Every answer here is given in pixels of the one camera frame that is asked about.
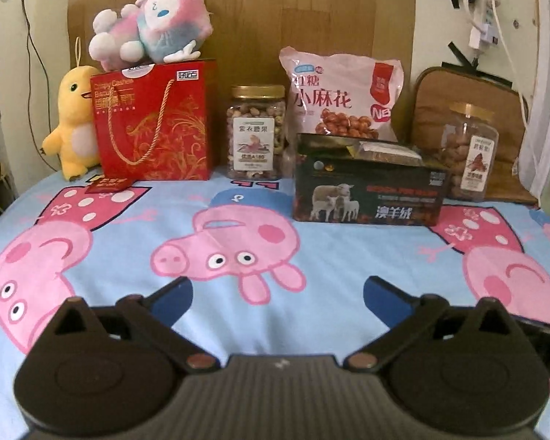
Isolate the black wall cable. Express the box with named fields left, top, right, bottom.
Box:
left=19, top=0, right=63, bottom=159

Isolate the red gift bag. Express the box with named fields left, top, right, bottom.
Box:
left=90, top=60, right=217, bottom=181

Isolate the small red card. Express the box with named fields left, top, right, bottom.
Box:
left=86, top=177, right=135, bottom=194

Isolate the nut jar gold lid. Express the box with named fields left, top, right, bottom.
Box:
left=226, top=84, right=286, bottom=181

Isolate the black sheep print box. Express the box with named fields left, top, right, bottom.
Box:
left=293, top=133, right=450, bottom=227

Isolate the pig cartoon bed sheet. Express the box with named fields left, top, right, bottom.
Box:
left=0, top=174, right=550, bottom=439

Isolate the yellow duck plush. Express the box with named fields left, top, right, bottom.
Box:
left=40, top=66, right=100, bottom=181

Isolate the pink fried twist snack bag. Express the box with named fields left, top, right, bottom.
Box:
left=278, top=45, right=406, bottom=144

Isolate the brown cushion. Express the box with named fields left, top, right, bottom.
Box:
left=410, top=67, right=536, bottom=205

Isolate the pink blue plush toy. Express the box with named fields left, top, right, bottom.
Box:
left=88, top=0, right=213, bottom=72

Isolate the wooden headboard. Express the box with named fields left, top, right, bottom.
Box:
left=67, top=0, right=417, bottom=168

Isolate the wall power strip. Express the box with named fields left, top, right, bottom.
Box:
left=460, top=0, right=500, bottom=54

